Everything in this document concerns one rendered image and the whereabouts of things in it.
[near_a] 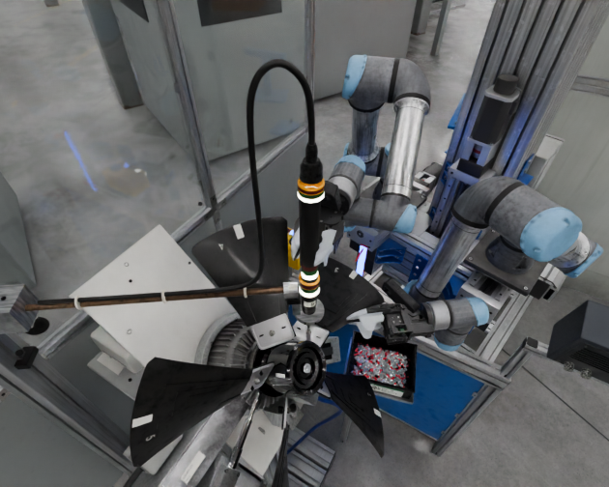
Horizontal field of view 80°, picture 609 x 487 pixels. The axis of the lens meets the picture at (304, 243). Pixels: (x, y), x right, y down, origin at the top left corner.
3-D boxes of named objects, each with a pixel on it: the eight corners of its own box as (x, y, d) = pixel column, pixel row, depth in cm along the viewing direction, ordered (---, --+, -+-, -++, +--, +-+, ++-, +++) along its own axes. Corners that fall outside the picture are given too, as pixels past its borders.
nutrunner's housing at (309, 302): (301, 326, 84) (299, 151, 51) (300, 311, 87) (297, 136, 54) (317, 324, 84) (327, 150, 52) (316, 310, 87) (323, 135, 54)
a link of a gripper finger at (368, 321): (352, 330, 89) (389, 328, 90) (347, 309, 92) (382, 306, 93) (350, 336, 91) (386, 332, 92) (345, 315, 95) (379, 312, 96)
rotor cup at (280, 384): (274, 409, 88) (310, 417, 78) (237, 369, 83) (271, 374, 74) (304, 359, 96) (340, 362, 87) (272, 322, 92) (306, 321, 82)
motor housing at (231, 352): (240, 423, 98) (269, 434, 88) (183, 368, 90) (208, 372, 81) (285, 355, 112) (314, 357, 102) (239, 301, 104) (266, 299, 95)
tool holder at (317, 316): (285, 327, 81) (284, 300, 74) (284, 300, 86) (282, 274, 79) (326, 324, 82) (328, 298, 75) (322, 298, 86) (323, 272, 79)
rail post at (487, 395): (431, 452, 178) (488, 386, 123) (433, 444, 181) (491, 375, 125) (439, 457, 177) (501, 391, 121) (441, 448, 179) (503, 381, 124)
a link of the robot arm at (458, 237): (463, 159, 84) (391, 300, 114) (502, 185, 77) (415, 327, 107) (493, 156, 89) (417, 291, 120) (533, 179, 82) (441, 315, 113)
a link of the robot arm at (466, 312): (483, 331, 97) (495, 314, 91) (444, 336, 96) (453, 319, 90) (471, 307, 103) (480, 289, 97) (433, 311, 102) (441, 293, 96)
